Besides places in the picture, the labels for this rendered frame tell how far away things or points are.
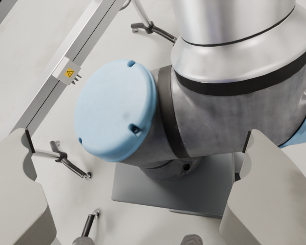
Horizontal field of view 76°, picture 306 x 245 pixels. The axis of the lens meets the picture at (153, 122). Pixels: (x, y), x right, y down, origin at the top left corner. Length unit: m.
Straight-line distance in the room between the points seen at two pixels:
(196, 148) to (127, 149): 0.07
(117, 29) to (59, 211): 1.55
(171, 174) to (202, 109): 0.20
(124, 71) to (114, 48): 1.62
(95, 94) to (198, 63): 0.12
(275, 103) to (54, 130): 1.79
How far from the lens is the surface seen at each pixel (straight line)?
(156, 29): 1.56
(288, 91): 0.18
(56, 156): 1.52
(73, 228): 1.61
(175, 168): 0.35
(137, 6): 1.47
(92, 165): 1.52
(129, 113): 0.19
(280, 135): 0.21
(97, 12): 1.25
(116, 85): 0.22
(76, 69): 1.19
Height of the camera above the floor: 1.18
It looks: 62 degrees down
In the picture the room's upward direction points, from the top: 52 degrees counter-clockwise
